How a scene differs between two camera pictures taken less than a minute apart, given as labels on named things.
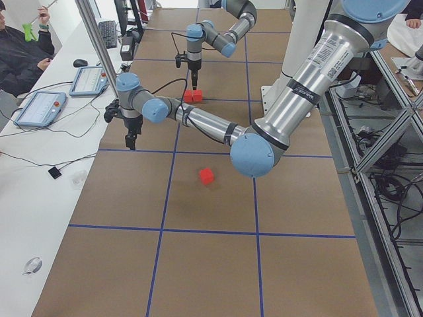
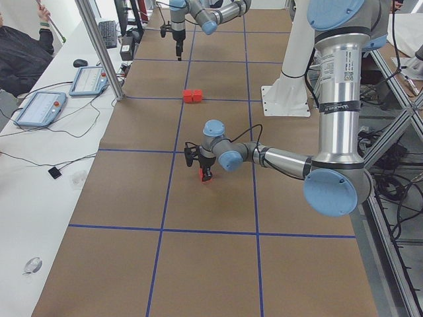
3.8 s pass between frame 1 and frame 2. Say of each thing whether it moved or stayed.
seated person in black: stayed
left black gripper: moved
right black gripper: moved
